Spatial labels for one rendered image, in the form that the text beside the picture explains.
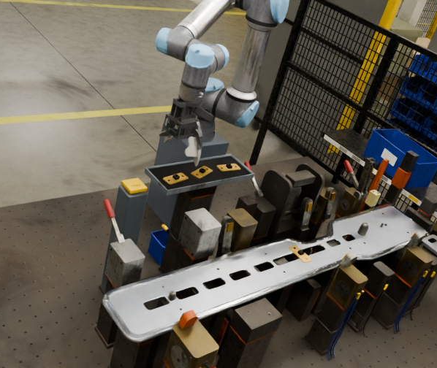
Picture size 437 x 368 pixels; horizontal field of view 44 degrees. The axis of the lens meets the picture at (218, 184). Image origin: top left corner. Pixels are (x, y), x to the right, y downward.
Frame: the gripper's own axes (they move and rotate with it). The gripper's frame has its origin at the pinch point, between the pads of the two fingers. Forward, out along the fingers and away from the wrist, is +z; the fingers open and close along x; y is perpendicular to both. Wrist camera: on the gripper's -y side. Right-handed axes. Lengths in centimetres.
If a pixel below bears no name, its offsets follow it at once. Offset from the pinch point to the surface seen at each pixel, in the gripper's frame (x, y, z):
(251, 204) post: 16.5, -21.9, 15.3
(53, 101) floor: -259, -122, 126
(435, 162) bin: 39, -121, 9
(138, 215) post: 0.5, 13.6, 19.3
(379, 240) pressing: 48, -66, 25
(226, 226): 20.2, -6.1, 16.9
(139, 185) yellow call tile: -1.8, 13.7, 9.3
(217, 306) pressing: 38.8, 13.6, 25.4
